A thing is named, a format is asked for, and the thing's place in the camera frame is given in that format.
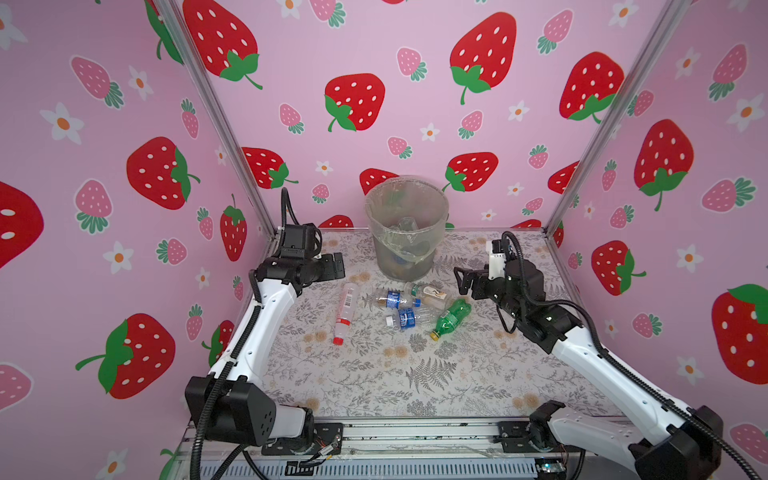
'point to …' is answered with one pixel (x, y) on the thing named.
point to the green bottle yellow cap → (451, 318)
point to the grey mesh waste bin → (393, 265)
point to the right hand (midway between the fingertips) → (469, 266)
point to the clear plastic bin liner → (409, 214)
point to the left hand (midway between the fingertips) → (328, 264)
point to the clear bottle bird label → (430, 295)
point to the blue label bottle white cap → (402, 262)
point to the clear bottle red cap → (345, 312)
